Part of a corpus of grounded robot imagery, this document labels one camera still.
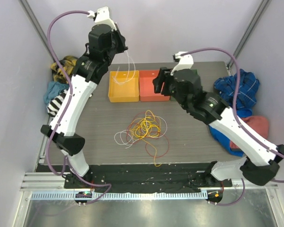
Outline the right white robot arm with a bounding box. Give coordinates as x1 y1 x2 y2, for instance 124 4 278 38
153 67 284 187

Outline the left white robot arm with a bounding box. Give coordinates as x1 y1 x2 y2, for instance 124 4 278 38
41 24 128 189

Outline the red plastic bin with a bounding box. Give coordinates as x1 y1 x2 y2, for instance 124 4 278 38
139 70 170 102

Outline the yellow plastic bin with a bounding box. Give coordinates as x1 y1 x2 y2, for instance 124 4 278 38
108 70 140 103

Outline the blue plaid cloth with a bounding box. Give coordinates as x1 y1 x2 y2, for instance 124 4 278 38
213 69 260 110

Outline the yellow plaid cloth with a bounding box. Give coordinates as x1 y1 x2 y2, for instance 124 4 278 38
50 55 80 83

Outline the bright blue cloth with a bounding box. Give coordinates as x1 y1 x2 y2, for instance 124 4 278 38
208 108 253 157

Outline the teal cloth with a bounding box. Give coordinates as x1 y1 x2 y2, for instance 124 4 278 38
43 81 69 104

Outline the black white striped cloth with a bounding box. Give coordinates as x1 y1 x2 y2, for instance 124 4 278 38
46 89 67 118

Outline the salmon red cloth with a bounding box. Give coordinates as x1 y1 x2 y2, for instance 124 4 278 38
241 115 269 139

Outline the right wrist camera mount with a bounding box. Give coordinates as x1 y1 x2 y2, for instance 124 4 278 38
171 52 194 76

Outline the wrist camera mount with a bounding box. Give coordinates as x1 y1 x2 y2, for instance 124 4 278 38
87 6 117 31
171 52 194 76

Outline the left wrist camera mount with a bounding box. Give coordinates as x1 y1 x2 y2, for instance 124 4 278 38
87 6 117 31

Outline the red cable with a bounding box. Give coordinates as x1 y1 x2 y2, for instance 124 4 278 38
125 112 170 159

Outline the left aluminium frame post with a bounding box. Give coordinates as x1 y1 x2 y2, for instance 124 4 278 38
18 0 54 61

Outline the aluminium frame post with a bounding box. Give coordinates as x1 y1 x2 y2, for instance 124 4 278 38
18 0 54 61
226 0 272 70

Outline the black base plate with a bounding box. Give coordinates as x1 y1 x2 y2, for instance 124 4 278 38
36 162 234 193

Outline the right aluminium frame post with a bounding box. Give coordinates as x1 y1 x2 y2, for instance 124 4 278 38
226 0 272 70

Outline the white slotted cable duct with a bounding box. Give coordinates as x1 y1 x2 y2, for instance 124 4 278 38
31 191 208 201

